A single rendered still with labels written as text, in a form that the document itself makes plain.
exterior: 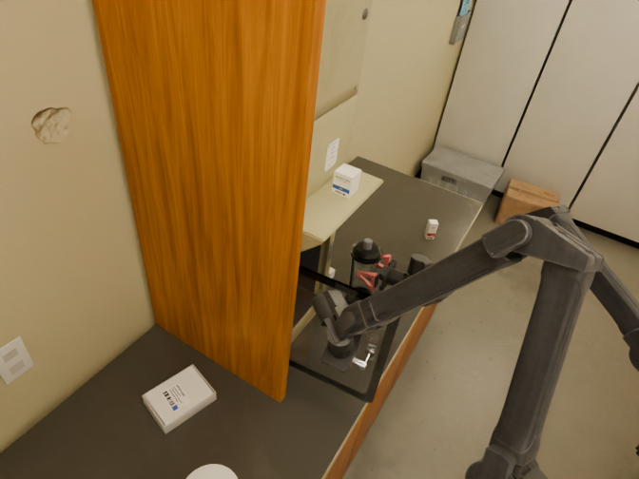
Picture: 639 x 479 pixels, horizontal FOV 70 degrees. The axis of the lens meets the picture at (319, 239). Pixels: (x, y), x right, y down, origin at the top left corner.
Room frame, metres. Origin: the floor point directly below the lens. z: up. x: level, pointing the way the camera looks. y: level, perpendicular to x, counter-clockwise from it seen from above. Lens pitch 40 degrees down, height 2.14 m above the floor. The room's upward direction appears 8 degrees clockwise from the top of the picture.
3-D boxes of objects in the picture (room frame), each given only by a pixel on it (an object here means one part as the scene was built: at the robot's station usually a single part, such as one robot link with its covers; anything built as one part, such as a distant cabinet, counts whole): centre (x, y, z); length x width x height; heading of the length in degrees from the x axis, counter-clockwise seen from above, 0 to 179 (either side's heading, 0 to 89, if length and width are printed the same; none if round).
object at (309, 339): (0.76, -0.07, 1.19); 0.30 x 0.01 x 0.40; 69
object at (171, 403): (0.67, 0.33, 0.96); 0.16 x 0.12 x 0.04; 138
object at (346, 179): (0.97, -0.05, 1.54); 0.05 x 0.05 x 0.06; 64
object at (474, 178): (3.42, -1.11, 0.17); 0.60 x 0.42 x 0.33; 62
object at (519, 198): (3.18, -1.65, 0.14); 0.41 x 0.33 x 0.29; 70
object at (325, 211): (0.93, -0.03, 1.46); 0.32 x 0.12 x 0.10; 154
